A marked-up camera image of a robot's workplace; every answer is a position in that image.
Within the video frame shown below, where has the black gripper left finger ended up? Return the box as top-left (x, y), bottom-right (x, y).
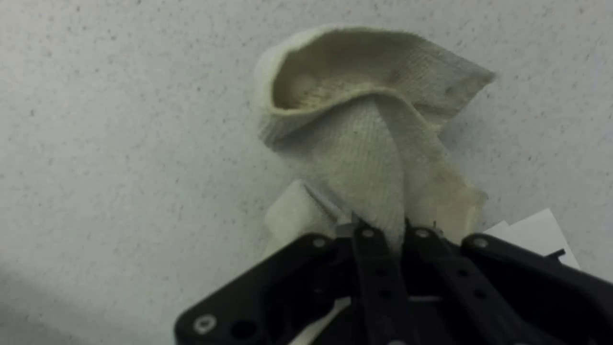
top-left (174, 222), bottom-right (418, 345)

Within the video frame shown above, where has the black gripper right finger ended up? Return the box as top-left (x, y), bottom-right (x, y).
top-left (402, 219), bottom-right (613, 345)

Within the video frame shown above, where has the white paper sheet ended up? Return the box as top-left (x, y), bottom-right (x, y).
top-left (485, 207), bottom-right (582, 270)

